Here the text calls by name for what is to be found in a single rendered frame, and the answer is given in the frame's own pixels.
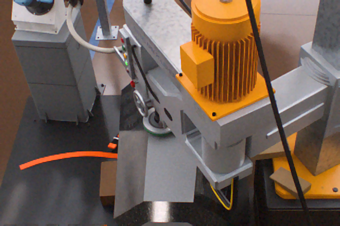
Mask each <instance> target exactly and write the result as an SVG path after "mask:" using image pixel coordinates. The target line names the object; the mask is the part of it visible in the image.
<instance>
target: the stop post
mask: <svg viewBox="0 0 340 226"><path fill-rule="evenodd" d="M96 4H97V9H98V15H99V20H100V27H98V30H97V35H96V40H117V33H118V26H111V21H110V17H109V12H108V8H107V3H106V0H96Z"/></svg>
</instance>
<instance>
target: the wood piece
mask: <svg viewBox="0 0 340 226"><path fill-rule="evenodd" d="M286 139H287V138H286ZM287 143H288V140H287ZM288 147H289V150H290V152H291V149H290V145H289V143H288ZM277 157H286V154H285V151H284V149H283V145H282V142H281V141H280V142H278V143H276V144H275V145H273V146H271V147H269V148H268V149H266V150H265V151H263V152H261V153H259V154H258V155H256V156H254V159H255V160H260V159H269V158H277Z"/></svg>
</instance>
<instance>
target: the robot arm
mask: <svg viewBox="0 0 340 226"><path fill-rule="evenodd" d="M13 1H14V2H16V3H17V4H19V5H20V6H25V7H28V8H29V9H30V10H32V11H34V12H44V11H46V10H47V9H48V8H49V6H50V4H51V3H52V1H53V0H13ZM65 1H68V4H67V5H69V4H71V5H72V6H73V7H75V6H76V5H77V6H76V8H75V10H77V9H81V8H82V6H83V3H84V0H64V2H65Z"/></svg>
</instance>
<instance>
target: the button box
mask: <svg viewBox="0 0 340 226"><path fill-rule="evenodd" d="M119 34H120V39H121V37H123V39H124V42H125V44H124V43H122V42H121V46H123V45H124V46H125V49H126V51H124V50H123V54H124V53H126V56H127V59H126V58H124V62H125V60H126V61H127V63H128V66H127V65H126V63H125V69H126V67H127V68H128V69H129V72H130V73H128V72H127V70H126V72H127V73H128V75H129V76H130V78H131V79H132V80H134V79H135V77H134V70H133V63H132V56H131V49H130V42H129V37H128V35H127V34H126V33H125V32H124V29H123V28H122V29H119Z"/></svg>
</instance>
